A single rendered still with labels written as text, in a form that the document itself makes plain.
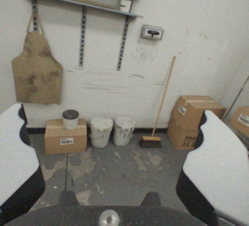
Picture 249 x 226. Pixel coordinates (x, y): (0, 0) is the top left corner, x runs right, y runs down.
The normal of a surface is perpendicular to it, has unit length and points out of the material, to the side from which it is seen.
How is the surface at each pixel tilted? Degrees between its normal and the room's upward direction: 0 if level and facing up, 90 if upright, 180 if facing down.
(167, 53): 90
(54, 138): 89
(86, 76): 90
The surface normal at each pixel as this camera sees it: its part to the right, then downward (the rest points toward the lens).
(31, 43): 0.55, 0.47
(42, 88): -0.30, 0.40
